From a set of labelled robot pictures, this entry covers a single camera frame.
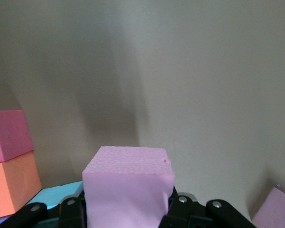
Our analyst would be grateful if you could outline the orange foam cube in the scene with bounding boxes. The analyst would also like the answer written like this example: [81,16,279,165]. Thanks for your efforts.
[0,151,43,219]

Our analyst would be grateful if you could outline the pink foam cube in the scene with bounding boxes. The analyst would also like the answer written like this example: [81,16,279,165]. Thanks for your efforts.
[82,146,176,228]
[251,186,285,228]

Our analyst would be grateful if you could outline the red foam cube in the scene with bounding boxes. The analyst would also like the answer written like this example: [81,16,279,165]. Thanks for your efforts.
[0,110,35,165]

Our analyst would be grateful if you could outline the brown table cover sheet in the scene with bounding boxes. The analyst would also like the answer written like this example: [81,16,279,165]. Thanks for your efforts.
[0,0,285,228]

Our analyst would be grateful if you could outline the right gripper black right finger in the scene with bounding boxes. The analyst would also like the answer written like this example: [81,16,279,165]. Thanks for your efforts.
[159,186,255,228]

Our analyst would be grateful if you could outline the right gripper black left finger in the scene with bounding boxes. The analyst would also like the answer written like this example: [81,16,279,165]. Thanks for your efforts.
[3,191,88,228]

